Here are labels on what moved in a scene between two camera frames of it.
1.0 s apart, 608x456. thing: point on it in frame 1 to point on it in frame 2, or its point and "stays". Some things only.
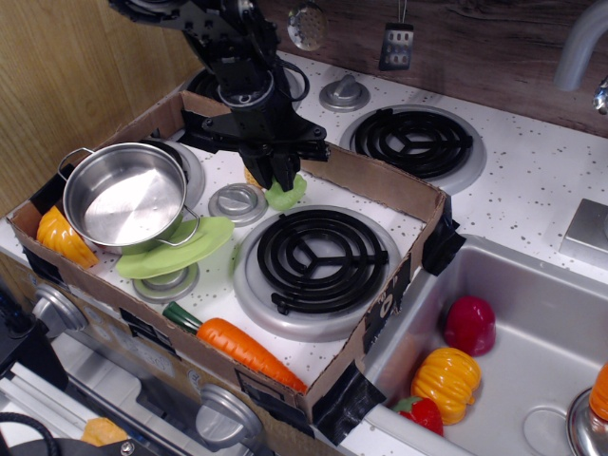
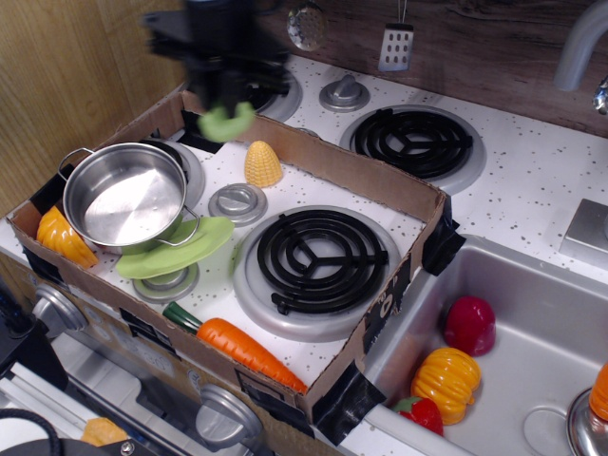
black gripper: (256, 120) to (221, 49)
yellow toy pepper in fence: (56, 232) stays
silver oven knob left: (57, 311) stays
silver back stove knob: (346, 95) stays
